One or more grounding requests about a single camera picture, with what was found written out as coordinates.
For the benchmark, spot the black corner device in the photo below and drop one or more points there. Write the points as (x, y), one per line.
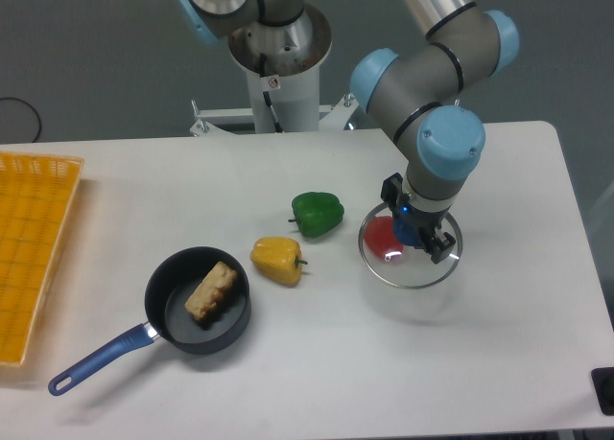
(603, 381)

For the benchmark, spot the yellow bell pepper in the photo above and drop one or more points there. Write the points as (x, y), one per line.
(279, 259)

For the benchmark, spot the toy bread loaf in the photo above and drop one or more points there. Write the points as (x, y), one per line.
(211, 291)

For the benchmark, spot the glass pot lid blue knob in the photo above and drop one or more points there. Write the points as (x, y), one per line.
(413, 269)

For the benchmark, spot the green bell pepper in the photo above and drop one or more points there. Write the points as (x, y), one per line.
(316, 213)

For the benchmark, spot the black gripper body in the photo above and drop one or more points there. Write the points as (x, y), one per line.
(411, 224)

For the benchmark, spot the dark saucepan blue handle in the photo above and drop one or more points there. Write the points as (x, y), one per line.
(166, 292)

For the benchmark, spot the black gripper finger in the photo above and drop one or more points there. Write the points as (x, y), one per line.
(391, 190)
(439, 246)

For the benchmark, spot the yellow plastic basket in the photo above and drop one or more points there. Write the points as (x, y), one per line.
(37, 193)

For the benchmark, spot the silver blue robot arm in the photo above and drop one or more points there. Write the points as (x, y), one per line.
(410, 99)

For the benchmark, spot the red bell pepper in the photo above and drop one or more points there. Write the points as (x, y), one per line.
(380, 240)

